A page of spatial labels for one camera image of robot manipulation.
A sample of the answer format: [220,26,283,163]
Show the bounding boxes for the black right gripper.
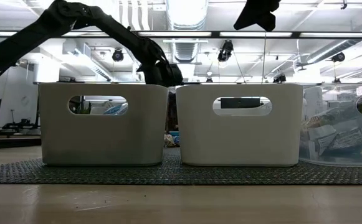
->
[233,0,282,32]

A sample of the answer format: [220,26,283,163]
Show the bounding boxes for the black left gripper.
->
[136,37,184,131]

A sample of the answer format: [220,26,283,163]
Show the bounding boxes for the brown granola bar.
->
[325,127,362,152]
[305,126,338,155]

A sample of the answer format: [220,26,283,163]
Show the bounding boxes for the black overhead crossbar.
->
[0,30,362,39]

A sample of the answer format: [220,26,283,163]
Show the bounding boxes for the dark woven placemat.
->
[0,147,362,186]

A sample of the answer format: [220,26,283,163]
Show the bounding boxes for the black background screen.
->
[220,97,262,110]

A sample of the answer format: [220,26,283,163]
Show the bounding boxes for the frosted translucent plastic bin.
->
[37,82,169,167]

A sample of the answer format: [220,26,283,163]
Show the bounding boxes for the white plastic bin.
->
[176,83,304,167]

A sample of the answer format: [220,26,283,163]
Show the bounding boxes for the clear plastic bin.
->
[300,83,362,166]

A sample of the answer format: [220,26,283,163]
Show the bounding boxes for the dark background bench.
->
[0,134,42,151]

